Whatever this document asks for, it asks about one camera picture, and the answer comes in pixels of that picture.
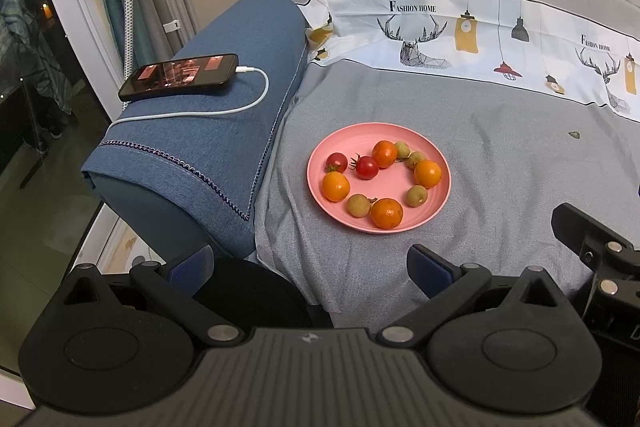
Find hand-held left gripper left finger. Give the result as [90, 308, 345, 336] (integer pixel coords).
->
[50, 244, 246, 348]

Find white charging cable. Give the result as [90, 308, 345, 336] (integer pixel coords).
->
[111, 66, 271, 125]

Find small mandarin orange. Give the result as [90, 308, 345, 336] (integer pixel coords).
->
[371, 140, 399, 168]
[370, 198, 404, 230]
[413, 159, 443, 188]
[321, 172, 351, 202]

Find black smartphone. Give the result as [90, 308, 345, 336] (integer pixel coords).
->
[118, 53, 240, 102]

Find hanging patterned clothes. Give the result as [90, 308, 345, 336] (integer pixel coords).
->
[0, 0, 76, 142]

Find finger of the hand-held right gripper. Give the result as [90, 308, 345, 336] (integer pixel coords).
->
[551, 202, 640, 270]

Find blue denim cushion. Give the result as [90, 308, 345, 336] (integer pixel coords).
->
[81, 0, 310, 260]

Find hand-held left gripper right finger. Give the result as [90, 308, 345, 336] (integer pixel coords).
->
[376, 244, 571, 348]

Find pink plate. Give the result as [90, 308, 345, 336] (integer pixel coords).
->
[306, 123, 452, 235]

